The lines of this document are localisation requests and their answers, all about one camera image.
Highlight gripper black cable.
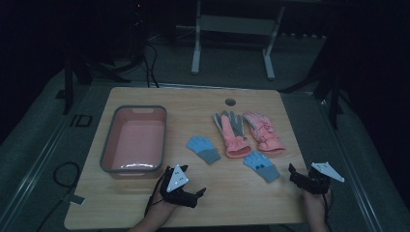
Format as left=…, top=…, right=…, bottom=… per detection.
left=143, top=169, right=169, bottom=218
left=322, top=188, right=335, bottom=228

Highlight pink patterned winter glove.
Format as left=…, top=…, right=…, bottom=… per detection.
left=242, top=111, right=286, bottom=155

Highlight person's left hand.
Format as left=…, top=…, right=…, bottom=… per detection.
left=150, top=180, right=178, bottom=215

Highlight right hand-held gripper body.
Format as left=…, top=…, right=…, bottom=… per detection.
left=296, top=161, right=345, bottom=195

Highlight pink basin with grey rim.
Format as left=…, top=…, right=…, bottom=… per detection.
left=100, top=104, right=168, bottom=180

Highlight black floor cables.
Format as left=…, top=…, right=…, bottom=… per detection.
left=140, top=42, right=161, bottom=89

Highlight white metal stand frame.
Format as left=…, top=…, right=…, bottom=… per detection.
left=175, top=0, right=286, bottom=81

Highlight person's right hand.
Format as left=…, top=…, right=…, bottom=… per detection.
left=301, top=188, right=333, bottom=221

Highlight black looped floor cable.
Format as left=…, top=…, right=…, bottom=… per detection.
left=34, top=161, right=81, bottom=232

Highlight black tripod stand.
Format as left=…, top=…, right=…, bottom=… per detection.
left=55, top=47, right=132, bottom=116
left=279, top=64, right=345, bottom=131

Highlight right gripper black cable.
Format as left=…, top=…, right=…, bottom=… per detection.
left=322, top=188, right=335, bottom=228

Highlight pink glove with grey palm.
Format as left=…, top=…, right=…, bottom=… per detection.
left=213, top=110, right=252, bottom=160

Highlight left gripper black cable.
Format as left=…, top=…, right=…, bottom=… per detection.
left=143, top=169, right=169, bottom=218

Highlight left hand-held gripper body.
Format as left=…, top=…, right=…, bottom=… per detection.
left=159, top=164, right=198, bottom=209

